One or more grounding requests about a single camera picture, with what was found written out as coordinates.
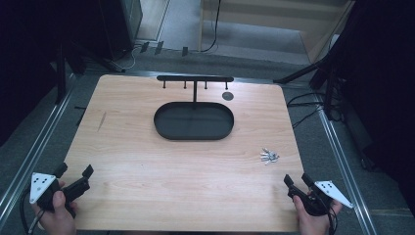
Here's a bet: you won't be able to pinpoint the black hook stand with tray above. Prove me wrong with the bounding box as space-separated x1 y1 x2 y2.
153 74 236 142

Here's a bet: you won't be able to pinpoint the person's right hand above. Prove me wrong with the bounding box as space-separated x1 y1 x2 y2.
292 195 344 235

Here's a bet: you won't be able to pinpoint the black floor cables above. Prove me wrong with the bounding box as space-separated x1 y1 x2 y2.
286 92 328 129

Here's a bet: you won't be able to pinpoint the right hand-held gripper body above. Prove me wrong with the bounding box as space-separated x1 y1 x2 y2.
287 179 355 217

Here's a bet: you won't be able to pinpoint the black metal stand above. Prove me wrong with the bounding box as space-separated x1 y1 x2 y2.
273 53 346 122
52 38 88 106

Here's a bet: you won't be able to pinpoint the dark cabinet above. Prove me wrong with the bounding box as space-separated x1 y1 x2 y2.
97 0 144 63

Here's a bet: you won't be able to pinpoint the black hanging cable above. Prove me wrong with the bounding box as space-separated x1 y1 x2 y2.
199 0 223 54

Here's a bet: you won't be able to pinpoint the person's left hand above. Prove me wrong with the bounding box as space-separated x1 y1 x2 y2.
31 181 79 235

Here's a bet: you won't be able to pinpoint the white floor cable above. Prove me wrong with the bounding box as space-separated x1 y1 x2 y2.
119 44 139 71

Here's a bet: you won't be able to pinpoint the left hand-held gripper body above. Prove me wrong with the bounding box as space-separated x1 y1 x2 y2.
29 171 91 219

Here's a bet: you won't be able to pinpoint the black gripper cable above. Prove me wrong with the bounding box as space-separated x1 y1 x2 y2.
326 205 339 235
19 188 46 235

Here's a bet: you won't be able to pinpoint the light wooden furniture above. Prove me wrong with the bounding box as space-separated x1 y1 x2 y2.
198 0 356 65

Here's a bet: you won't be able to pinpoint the small silver metal trinket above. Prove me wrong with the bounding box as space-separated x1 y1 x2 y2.
259 147 281 166

